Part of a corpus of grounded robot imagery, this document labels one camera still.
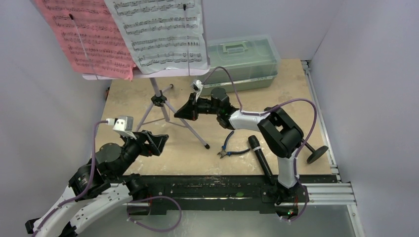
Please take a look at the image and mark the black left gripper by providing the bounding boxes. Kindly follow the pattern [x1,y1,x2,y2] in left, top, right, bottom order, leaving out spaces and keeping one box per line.
[113,128,168,179]

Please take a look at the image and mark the white perforated music stand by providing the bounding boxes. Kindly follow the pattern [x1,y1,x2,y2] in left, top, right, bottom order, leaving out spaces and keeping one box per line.
[31,0,211,150]

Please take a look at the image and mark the white sheet music page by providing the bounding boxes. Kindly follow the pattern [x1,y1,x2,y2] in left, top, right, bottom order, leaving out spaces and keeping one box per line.
[105,0,209,75]

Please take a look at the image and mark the pink sheet music page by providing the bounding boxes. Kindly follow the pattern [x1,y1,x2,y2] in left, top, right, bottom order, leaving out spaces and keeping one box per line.
[34,0,136,80]

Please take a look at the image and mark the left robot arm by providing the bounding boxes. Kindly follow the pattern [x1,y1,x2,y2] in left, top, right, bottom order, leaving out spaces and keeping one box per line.
[25,130,169,237]

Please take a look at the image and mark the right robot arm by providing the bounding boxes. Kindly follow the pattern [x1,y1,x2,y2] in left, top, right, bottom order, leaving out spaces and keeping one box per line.
[174,87,304,201]

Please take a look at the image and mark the black clarinet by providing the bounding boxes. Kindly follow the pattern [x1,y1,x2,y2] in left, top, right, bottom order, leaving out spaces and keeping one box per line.
[248,135,275,186]

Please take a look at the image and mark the clear green storage box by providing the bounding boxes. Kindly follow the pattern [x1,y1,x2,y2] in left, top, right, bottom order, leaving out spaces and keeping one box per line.
[192,35,281,96]

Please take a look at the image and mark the black round disc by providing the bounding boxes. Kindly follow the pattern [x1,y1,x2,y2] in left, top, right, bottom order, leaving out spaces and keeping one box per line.
[305,143,329,164]

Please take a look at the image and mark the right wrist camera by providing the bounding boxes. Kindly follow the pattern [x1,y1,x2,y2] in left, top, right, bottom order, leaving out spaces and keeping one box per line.
[190,79,204,101]

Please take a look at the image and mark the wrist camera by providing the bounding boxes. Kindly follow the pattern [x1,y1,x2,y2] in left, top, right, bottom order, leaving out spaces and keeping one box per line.
[190,79,204,101]
[105,116,137,140]

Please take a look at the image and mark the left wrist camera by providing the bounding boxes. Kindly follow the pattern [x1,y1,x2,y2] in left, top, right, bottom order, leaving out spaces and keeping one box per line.
[105,116,137,140]

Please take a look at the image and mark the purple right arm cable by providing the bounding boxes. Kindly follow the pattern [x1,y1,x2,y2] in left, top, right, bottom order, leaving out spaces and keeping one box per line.
[203,66,318,223]

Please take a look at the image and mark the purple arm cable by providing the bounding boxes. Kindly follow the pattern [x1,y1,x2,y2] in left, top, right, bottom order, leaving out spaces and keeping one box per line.
[31,120,183,237]
[203,66,318,223]

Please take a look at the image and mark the blue handled pliers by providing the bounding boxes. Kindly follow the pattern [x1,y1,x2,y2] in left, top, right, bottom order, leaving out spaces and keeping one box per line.
[217,130,251,159]

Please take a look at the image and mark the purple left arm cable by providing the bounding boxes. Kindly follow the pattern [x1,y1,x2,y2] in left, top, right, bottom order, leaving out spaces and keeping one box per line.
[31,120,183,237]

